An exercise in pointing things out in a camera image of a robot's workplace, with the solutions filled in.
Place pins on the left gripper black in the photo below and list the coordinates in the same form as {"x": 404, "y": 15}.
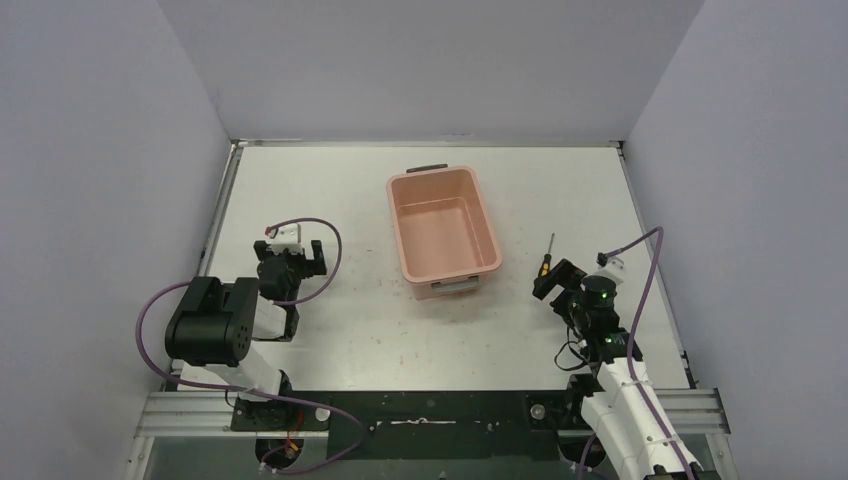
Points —
{"x": 291, "y": 262}

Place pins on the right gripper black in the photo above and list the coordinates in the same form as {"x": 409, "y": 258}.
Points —
{"x": 569, "y": 277}

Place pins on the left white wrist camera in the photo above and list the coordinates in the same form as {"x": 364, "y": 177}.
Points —
{"x": 285, "y": 238}

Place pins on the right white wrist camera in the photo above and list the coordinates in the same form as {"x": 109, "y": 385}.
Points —
{"x": 614, "y": 270}

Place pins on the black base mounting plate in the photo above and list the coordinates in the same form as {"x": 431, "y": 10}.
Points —
{"x": 432, "y": 425}

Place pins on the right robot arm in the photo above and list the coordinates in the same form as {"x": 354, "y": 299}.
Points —
{"x": 615, "y": 398}

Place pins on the pink plastic bin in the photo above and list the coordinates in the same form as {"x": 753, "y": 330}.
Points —
{"x": 444, "y": 235}

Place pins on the black yellow screwdriver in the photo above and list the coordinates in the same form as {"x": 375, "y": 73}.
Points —
{"x": 547, "y": 258}

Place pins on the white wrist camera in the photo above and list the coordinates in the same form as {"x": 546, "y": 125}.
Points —
{"x": 614, "y": 270}
{"x": 285, "y": 238}

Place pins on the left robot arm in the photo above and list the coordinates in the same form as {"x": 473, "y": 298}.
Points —
{"x": 217, "y": 325}

